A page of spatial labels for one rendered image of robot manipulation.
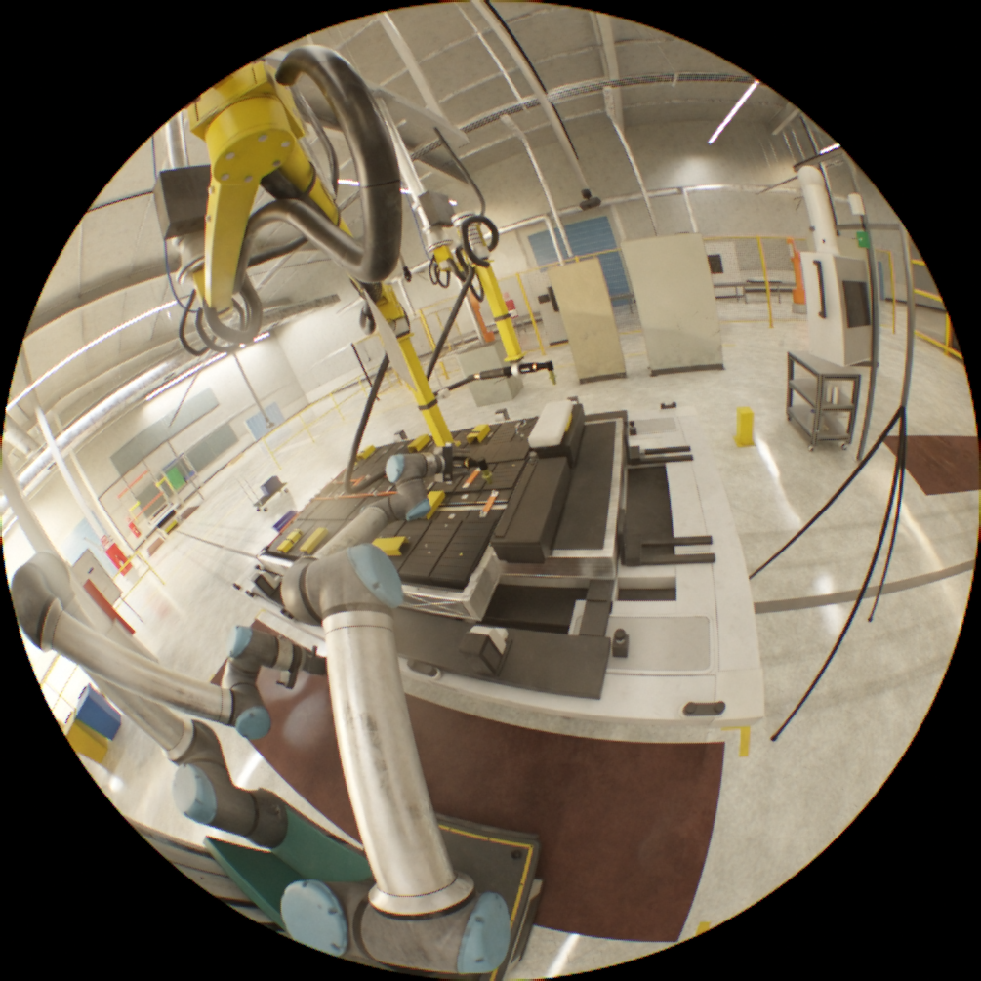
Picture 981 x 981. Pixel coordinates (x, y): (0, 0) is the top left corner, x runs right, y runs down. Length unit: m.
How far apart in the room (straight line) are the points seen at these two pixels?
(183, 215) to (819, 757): 2.80
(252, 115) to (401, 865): 0.83
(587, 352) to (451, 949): 5.58
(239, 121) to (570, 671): 1.12
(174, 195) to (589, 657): 1.55
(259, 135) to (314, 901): 0.91
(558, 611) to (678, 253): 4.87
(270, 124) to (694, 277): 5.13
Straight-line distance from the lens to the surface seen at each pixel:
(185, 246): 1.04
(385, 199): 0.29
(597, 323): 5.30
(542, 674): 0.90
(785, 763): 1.85
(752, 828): 1.79
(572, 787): 1.69
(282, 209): 0.49
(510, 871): 1.43
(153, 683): 0.79
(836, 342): 2.88
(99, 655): 0.79
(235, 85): 0.48
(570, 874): 1.72
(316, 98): 11.65
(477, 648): 0.83
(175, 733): 1.05
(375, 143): 0.29
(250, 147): 0.43
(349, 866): 0.94
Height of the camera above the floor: 1.68
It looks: 31 degrees down
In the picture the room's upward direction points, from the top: 22 degrees counter-clockwise
